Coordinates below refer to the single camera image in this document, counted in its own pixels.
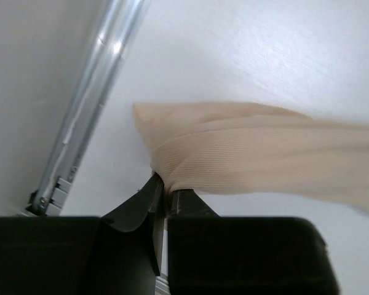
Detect left aluminium rail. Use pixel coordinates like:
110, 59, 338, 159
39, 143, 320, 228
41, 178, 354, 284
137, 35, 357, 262
19, 1, 150, 217

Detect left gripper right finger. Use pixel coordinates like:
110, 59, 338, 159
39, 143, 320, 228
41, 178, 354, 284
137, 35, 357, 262
169, 189, 219, 218

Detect beige trousers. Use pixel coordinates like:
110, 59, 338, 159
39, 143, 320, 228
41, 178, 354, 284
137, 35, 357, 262
133, 102, 369, 211

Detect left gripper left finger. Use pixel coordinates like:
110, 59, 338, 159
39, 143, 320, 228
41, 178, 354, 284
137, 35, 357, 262
103, 173, 165, 277

